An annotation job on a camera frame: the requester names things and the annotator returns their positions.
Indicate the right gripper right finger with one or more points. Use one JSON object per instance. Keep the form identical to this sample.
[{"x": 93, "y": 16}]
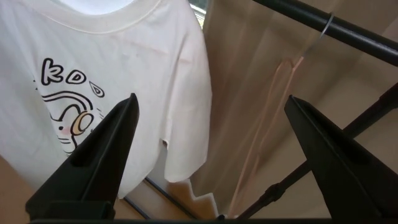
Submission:
[{"x": 342, "y": 186}]

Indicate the white garment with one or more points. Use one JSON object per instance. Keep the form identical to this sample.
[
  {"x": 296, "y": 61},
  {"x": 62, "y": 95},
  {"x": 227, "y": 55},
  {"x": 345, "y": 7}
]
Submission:
[{"x": 140, "y": 62}]

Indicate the black clothes rack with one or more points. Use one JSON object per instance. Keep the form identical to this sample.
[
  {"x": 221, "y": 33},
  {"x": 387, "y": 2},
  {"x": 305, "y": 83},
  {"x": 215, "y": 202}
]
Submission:
[{"x": 342, "y": 31}]

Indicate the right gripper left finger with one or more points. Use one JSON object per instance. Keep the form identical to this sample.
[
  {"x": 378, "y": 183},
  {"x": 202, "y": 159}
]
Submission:
[{"x": 93, "y": 186}]

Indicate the pink clothes hanger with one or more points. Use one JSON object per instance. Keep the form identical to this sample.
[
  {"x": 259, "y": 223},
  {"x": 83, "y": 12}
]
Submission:
[{"x": 273, "y": 102}]

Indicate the beige curtain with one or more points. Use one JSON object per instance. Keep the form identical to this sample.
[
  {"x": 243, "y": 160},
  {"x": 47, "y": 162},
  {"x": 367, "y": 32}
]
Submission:
[{"x": 242, "y": 77}]

